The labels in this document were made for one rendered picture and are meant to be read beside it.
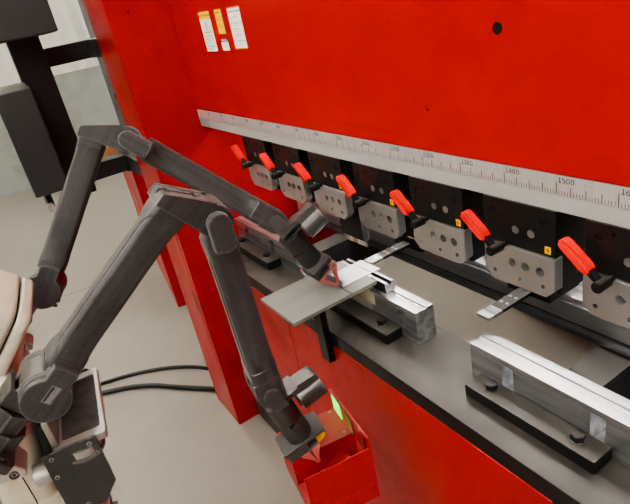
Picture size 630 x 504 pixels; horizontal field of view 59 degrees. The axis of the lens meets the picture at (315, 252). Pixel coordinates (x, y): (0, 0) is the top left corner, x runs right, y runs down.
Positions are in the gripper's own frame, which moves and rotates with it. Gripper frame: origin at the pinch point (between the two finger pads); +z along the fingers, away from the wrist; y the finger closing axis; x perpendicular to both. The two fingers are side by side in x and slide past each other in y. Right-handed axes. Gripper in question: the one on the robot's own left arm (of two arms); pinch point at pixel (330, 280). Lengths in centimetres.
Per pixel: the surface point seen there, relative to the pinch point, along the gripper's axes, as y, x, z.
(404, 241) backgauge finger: 3.3, -24.7, 14.7
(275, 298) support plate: 6.7, 13.2, -5.2
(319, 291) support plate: 0.0, 4.3, -0.4
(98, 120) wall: 692, -50, 69
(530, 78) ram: -60, -32, -43
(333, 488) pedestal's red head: -35, 38, 10
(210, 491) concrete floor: 60, 84, 70
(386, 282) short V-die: -10.5, -8.4, 6.5
